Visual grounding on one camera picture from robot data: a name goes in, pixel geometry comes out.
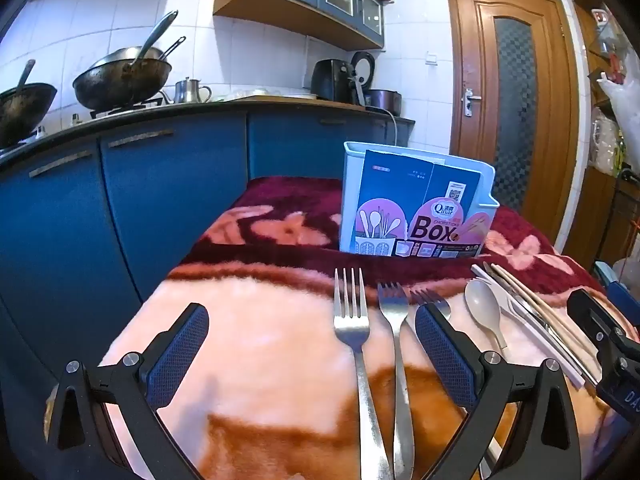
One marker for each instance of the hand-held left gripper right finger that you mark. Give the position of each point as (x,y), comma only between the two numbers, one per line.
(442,355)

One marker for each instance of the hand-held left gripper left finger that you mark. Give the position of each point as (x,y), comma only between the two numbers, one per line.
(180,355)

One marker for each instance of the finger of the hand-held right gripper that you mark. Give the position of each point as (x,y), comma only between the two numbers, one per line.
(592,312)

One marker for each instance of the wooden chopstick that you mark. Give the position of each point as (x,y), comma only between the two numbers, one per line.
(545,317)
(530,295)

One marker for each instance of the steel fork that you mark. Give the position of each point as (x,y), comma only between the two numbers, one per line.
(352,320)
(395,315)
(442,305)

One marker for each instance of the white plastic chopstick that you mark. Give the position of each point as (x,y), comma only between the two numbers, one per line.
(565,367)

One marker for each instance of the beige plastic spoon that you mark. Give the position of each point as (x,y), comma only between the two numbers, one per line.
(482,305)

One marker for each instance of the steel table knife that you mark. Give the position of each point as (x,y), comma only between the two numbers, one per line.
(525,306)

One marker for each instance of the light blue utensil holder box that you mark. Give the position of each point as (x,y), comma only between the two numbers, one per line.
(395,195)

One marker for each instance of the printed fleece blanket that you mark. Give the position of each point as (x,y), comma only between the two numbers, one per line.
(270,330)

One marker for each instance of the wooden shelf unit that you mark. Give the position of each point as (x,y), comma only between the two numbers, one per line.
(595,200)

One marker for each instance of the blue base cabinet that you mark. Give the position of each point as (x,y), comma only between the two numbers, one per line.
(165,200)

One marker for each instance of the white plastic bag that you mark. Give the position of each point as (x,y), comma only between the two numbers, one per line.
(622,105)

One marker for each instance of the gas stove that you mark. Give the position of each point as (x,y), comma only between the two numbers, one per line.
(130,107)

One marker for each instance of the rice cooker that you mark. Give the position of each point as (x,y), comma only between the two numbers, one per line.
(382,100)

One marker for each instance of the steel kettle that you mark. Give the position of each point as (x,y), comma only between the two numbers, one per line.
(189,91)

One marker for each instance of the large black wok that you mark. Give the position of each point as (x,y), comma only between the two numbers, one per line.
(120,80)

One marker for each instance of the wooden door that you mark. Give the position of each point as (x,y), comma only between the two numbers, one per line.
(470,50)

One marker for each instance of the small black wok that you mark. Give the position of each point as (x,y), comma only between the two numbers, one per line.
(25,110)

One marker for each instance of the black air fryer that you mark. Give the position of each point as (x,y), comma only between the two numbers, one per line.
(332,80)

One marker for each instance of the white light switch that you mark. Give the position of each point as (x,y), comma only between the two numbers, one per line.
(431,58)

